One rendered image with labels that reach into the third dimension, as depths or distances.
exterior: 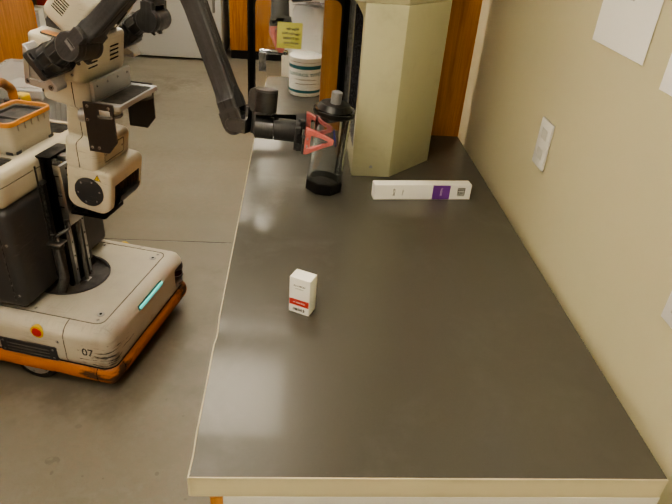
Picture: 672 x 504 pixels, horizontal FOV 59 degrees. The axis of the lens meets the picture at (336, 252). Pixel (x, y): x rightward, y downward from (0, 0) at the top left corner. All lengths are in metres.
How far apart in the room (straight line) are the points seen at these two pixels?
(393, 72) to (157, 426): 1.43
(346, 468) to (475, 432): 0.22
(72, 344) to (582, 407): 1.74
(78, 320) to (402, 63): 1.43
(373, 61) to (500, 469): 1.08
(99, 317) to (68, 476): 0.54
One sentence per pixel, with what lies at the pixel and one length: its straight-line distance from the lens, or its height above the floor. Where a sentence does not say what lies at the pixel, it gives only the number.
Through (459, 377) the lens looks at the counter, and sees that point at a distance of 1.08.
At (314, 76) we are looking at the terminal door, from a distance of 1.95.
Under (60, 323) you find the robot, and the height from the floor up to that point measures 0.28.
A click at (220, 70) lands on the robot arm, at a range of 1.59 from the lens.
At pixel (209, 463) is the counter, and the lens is 0.91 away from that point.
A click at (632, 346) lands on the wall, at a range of 1.17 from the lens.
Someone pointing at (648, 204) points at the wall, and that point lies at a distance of 1.13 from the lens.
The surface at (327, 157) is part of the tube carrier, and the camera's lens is 1.56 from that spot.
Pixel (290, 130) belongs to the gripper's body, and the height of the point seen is 1.11.
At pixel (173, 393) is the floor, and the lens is 2.36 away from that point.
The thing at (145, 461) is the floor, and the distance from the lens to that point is 2.17.
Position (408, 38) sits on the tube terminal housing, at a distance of 1.65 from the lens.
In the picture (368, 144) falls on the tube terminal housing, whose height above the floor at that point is 1.04.
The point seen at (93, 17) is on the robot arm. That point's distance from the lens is 1.78.
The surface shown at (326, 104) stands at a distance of 1.54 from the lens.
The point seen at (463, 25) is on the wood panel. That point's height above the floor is 1.31.
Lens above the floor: 1.65
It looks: 31 degrees down
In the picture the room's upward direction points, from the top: 5 degrees clockwise
